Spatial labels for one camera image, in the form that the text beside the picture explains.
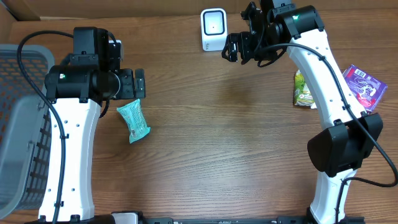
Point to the teal snack packet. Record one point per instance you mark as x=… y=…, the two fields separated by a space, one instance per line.
x=135 y=120

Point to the green juice pouch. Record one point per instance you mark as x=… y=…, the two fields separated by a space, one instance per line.
x=302 y=95

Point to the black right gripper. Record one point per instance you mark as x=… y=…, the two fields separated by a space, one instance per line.
x=246 y=42

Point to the grey plastic basket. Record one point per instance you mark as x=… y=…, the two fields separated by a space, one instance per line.
x=25 y=139

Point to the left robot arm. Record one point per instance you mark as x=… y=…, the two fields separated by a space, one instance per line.
x=77 y=93

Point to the white barcode scanner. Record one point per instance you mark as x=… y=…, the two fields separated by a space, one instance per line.
x=214 y=29

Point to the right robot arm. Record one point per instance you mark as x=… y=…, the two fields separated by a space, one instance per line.
x=348 y=132

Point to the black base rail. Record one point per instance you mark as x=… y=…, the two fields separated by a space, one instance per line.
x=279 y=220

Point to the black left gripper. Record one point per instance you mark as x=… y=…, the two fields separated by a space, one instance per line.
x=131 y=91

